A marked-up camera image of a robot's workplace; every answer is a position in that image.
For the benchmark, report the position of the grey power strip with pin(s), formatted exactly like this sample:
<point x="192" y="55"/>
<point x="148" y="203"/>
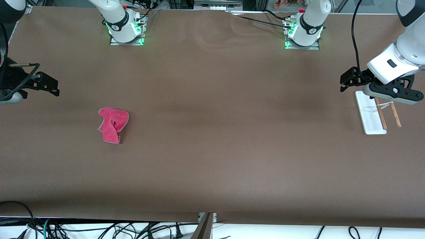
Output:
<point x="217" y="7"/>

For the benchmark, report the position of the pink towel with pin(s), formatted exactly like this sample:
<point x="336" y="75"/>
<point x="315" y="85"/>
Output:
<point x="108" y="131"/>

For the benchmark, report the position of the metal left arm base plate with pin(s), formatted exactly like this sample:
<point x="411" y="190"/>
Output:
<point x="302" y="47"/>

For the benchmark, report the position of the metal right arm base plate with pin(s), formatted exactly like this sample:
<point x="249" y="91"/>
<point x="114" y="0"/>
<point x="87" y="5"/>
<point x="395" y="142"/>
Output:
<point x="127" y="43"/>

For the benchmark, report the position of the orange patterned object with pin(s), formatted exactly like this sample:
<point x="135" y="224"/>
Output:
<point x="289" y="3"/>

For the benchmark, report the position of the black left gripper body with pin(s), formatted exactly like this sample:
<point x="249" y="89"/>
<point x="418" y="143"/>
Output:
<point x="362" y="77"/>

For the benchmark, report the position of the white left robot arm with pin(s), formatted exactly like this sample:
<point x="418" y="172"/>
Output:
<point x="312" y="23"/>

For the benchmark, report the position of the silver table corner bracket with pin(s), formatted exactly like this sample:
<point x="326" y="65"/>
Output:
<point x="29" y="8"/>

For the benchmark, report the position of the dark aluminium frame post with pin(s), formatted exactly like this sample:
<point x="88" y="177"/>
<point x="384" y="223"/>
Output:
<point x="261" y="4"/>

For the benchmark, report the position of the white wooden towel rack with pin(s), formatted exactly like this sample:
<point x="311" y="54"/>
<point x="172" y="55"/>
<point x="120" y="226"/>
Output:
<point x="370" y="119"/>

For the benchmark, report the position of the silver metal bracket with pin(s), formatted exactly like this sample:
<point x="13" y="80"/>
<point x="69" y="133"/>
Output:
<point x="200" y="216"/>

